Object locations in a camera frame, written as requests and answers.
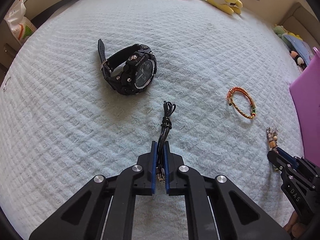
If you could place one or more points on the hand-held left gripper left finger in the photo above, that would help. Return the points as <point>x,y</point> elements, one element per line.
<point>153,167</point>

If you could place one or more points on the green plush toy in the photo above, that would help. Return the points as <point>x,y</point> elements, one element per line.
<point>279,30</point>

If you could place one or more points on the grey padded headboard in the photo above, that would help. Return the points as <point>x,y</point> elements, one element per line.
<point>297,17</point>

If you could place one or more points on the pink plastic tub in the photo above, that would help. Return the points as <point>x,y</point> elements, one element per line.
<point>308,105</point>

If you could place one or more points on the blue printed pillow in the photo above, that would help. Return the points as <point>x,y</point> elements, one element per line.
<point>298,45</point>

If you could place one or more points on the yellow plush toy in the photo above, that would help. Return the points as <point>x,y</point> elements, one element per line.
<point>222,0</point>

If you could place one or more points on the black wrist watch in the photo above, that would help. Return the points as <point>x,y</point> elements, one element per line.
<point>135,72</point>

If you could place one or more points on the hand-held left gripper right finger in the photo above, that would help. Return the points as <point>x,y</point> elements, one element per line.
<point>167,170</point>

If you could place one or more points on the person's right hand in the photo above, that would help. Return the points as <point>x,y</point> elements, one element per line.
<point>295,226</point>

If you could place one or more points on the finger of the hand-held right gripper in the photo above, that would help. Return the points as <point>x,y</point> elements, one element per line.
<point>287,156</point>
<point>276,160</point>

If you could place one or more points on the panda plush toy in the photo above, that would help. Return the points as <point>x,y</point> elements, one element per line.
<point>297,58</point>

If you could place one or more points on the white plastic bag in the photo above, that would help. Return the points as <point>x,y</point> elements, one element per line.
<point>18,22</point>

